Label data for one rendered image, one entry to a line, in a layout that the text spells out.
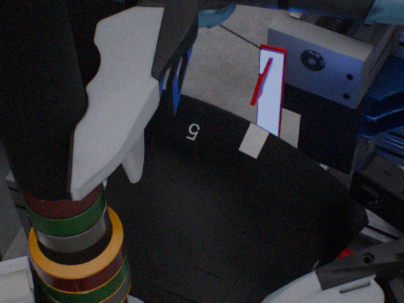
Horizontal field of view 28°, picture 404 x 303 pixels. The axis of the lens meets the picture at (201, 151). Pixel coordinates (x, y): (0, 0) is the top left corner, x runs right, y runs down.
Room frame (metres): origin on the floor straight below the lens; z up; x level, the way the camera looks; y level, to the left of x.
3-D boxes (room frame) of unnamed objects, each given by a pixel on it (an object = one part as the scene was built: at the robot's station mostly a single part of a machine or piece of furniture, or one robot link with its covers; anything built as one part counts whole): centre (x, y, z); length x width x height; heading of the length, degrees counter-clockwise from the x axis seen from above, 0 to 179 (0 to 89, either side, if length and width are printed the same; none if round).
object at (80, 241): (0.20, 0.06, 1.40); 0.03 x 0.03 x 0.01
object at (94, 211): (0.20, 0.06, 1.42); 0.03 x 0.03 x 0.01
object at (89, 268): (0.20, 0.06, 1.37); 0.04 x 0.04 x 0.05
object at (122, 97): (0.22, 0.03, 1.44); 0.09 x 0.03 x 0.06; 177
